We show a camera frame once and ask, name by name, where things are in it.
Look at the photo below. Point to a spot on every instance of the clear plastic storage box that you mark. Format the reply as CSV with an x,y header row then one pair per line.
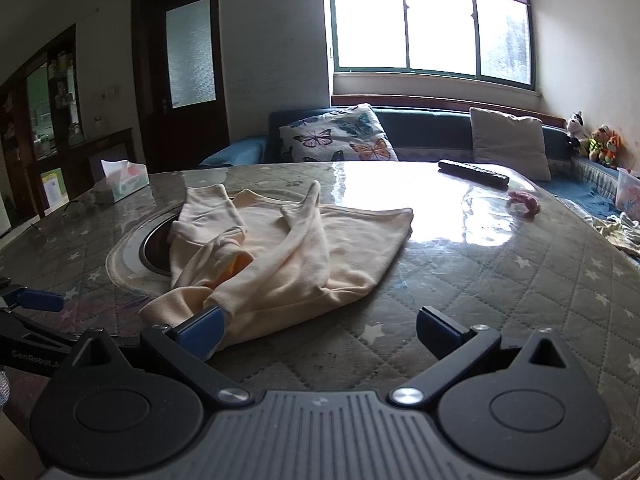
x,y
627,197

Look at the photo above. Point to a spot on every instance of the cow plush toy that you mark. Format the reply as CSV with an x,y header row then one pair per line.
x,y
579,139

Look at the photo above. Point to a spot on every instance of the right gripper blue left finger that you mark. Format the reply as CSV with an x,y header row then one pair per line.
x,y
181,353

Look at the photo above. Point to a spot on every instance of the white plain pillow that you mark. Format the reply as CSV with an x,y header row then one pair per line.
x,y
510,141

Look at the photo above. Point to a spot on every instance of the blue sofa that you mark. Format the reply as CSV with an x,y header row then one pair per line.
x,y
419,135

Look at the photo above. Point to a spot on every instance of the green orange plush toy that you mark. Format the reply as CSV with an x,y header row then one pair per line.
x,y
597,143

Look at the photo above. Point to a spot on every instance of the pink small toy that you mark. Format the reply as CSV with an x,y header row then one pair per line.
x,y
523,203

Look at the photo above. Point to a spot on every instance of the black remote control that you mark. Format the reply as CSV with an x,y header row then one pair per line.
x,y
474,173

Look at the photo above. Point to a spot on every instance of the window with green frame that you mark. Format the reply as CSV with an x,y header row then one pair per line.
x,y
488,40

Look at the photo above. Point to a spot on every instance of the dark display cabinet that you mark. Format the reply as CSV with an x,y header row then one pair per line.
x,y
47,156

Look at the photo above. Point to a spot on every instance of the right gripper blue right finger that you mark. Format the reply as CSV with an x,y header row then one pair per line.
x,y
460,351

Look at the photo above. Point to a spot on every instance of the cream sweatshirt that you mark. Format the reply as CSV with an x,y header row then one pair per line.
x,y
271,264

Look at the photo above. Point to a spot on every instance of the round induction cooktop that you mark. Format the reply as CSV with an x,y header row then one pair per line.
x,y
140,262

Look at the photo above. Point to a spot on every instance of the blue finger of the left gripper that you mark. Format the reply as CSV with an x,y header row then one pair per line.
x,y
32,299

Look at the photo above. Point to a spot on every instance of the tissue box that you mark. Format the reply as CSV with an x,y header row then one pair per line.
x,y
121,179

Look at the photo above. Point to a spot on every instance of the butterfly print pillow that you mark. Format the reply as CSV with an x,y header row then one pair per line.
x,y
352,134

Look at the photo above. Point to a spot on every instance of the dark wooden door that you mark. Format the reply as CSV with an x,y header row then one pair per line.
x,y
178,82

